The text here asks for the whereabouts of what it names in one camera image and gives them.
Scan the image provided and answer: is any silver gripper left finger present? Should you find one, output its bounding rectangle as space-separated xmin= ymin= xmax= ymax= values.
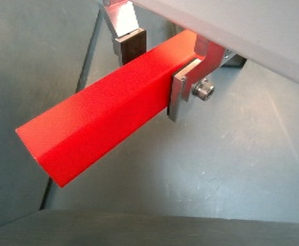
xmin=99 ymin=0 xmax=147 ymax=65

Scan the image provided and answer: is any red hexagon bar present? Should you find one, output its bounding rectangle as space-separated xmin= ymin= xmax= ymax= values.
xmin=16 ymin=31 xmax=196 ymax=186

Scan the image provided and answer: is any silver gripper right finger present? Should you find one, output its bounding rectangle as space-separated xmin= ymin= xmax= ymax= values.
xmin=167 ymin=36 xmax=236 ymax=122

